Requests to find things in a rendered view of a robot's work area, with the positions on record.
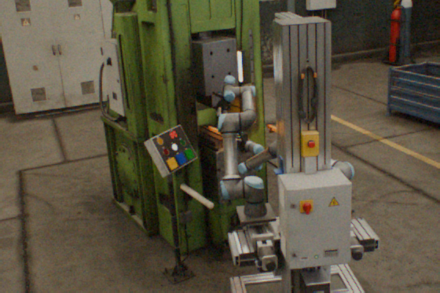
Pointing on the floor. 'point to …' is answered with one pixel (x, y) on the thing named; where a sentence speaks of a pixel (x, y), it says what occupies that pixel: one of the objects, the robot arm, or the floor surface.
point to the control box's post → (174, 219)
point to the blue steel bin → (415, 90)
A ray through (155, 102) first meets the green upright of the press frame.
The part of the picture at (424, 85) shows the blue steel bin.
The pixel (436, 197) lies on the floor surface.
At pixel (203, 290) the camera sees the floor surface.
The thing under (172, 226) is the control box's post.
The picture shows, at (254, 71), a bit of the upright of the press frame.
